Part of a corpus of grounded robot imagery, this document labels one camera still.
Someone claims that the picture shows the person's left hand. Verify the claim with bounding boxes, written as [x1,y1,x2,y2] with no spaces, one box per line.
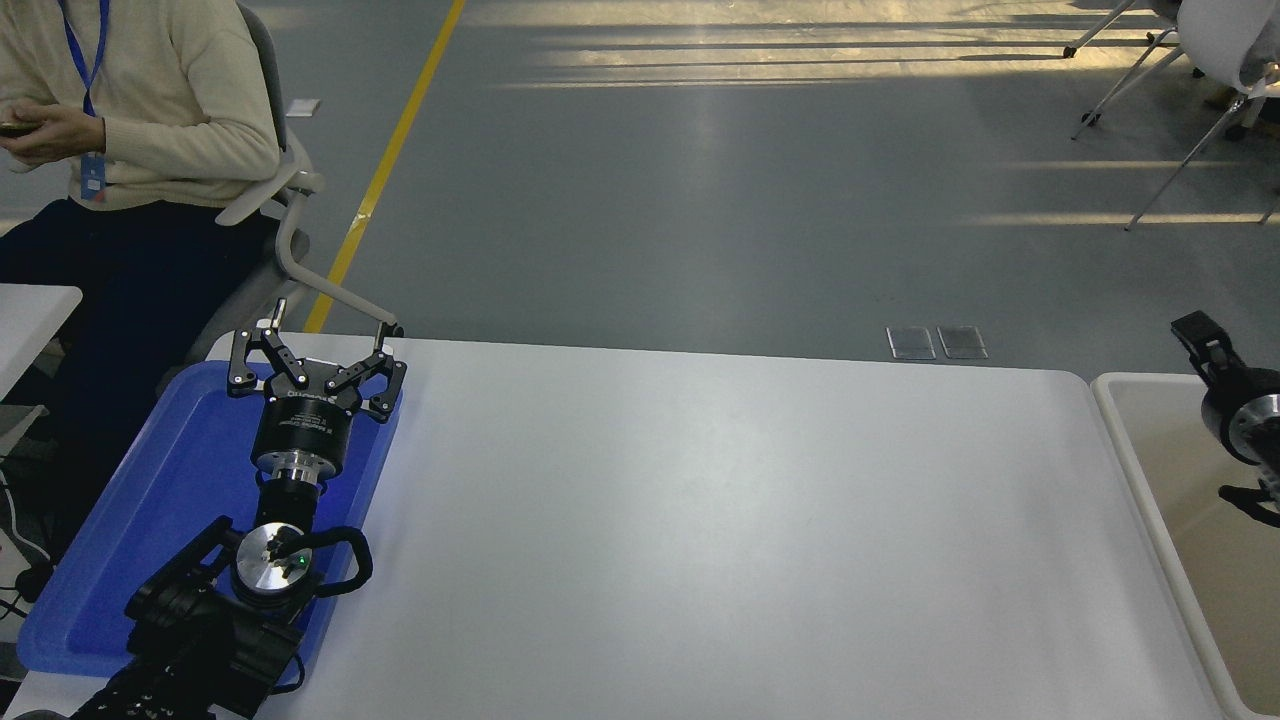
[0,103,107,168]

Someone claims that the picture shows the grey office chair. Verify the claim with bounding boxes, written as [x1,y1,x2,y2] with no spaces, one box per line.
[150,0,405,401]

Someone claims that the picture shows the white floor cable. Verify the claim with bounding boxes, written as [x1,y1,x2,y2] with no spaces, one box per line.
[0,470,51,566]

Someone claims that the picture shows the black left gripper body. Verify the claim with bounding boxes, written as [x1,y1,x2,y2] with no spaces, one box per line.
[250,358,373,466]

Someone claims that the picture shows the large pale bin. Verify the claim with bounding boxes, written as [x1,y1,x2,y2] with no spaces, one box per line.
[1090,372,1280,720]

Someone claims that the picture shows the small white table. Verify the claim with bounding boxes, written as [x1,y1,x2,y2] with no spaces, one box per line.
[0,284,83,401]

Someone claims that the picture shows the person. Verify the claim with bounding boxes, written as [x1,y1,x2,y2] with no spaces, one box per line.
[0,0,286,511]

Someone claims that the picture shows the white chair metal legs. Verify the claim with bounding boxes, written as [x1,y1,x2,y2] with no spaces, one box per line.
[1062,0,1280,233]

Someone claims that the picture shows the blue plastic tray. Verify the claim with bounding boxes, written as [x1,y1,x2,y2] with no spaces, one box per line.
[17,360,404,691]

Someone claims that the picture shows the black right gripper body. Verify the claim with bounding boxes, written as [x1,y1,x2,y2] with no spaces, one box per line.
[1202,366,1280,467]

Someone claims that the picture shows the blue lanyard with badge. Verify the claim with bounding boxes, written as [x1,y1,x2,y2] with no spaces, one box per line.
[57,0,109,203]

